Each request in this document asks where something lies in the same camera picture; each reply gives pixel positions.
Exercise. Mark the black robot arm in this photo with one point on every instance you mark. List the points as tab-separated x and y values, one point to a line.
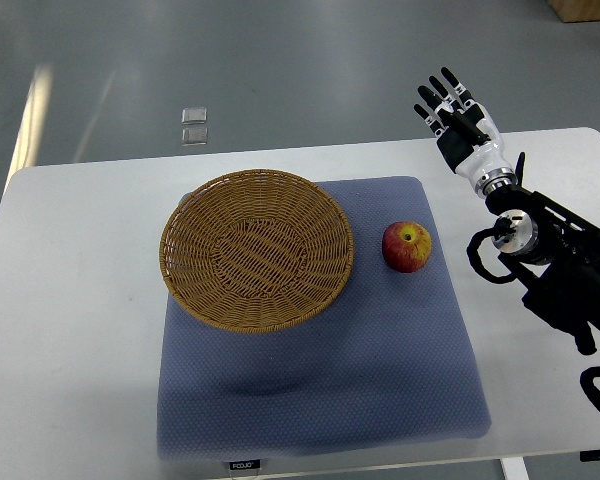
554	253

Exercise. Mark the floor socket plate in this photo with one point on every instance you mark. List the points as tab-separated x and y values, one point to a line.
194	115
194	136

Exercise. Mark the red yellow apple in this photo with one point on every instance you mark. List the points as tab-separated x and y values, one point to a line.
406	246

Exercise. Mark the blue-grey quilted mat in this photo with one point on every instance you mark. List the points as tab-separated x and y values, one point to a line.
388	362

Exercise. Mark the black table label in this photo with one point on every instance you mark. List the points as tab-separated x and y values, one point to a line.
254	464

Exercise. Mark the white table leg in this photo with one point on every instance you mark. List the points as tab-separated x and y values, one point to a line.
514	468

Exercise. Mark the brown wicker basket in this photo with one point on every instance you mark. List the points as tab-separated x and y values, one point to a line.
256	251

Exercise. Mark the lower floor socket plate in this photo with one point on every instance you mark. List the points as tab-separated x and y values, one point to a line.
194	136

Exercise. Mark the upper floor socket plate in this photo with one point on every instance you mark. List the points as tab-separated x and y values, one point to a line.
194	115

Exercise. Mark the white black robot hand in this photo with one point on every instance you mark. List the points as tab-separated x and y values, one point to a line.
465	133

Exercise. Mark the wooden furniture corner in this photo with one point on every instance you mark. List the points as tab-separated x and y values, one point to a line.
573	11

